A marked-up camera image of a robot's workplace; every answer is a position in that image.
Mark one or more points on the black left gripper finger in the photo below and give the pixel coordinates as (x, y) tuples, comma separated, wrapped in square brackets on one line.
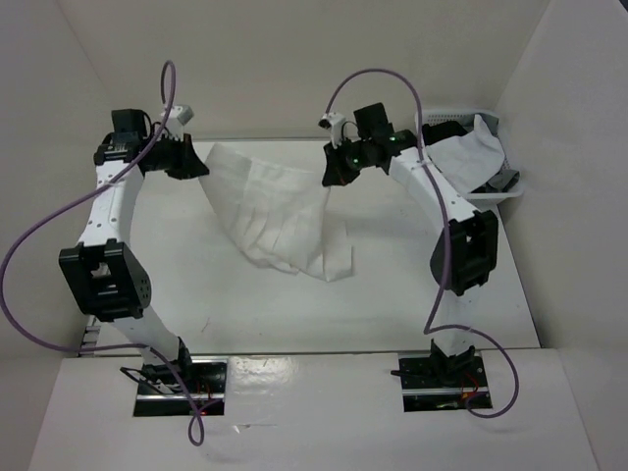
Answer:
[(191, 161), (179, 173)]

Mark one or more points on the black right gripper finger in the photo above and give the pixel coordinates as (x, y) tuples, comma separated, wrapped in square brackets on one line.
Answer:
[(332, 174), (346, 176)]

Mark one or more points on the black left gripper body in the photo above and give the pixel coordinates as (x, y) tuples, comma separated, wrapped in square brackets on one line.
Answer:
[(166, 155)]

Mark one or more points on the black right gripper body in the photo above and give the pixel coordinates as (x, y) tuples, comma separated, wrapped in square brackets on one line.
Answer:
[(355, 156)]

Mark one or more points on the white pleated skirt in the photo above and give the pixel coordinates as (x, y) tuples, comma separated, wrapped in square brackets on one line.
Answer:
[(276, 215)]

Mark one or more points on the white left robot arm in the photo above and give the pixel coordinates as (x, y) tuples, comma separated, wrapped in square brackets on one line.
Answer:
[(104, 276)]

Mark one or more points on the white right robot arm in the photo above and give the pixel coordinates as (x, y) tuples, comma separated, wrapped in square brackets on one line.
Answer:
[(466, 249)]

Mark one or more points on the black garment in basket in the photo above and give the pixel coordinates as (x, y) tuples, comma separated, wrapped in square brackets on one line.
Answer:
[(435, 133)]

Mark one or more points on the white plastic basket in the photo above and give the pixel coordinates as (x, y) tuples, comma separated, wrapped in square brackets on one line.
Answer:
[(434, 116)]

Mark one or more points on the white garment in basket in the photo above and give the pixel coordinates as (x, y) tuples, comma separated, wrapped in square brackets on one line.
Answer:
[(468, 161)]

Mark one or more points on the grey garment in basket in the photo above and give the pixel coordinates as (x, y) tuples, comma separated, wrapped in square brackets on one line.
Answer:
[(506, 178)]

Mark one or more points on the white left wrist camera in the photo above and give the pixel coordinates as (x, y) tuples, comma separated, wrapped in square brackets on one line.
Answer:
[(174, 125)]

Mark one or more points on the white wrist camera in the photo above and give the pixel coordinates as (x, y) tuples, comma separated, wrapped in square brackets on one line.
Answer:
[(332, 122), (174, 125)]

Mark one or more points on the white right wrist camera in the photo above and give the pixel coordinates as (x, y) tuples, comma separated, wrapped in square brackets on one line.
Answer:
[(332, 122)]

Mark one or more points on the aluminium table edge rail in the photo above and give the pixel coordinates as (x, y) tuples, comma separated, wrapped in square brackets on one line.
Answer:
[(90, 338)]

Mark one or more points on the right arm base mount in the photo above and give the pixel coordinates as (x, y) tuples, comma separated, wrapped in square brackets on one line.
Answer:
[(434, 382)]

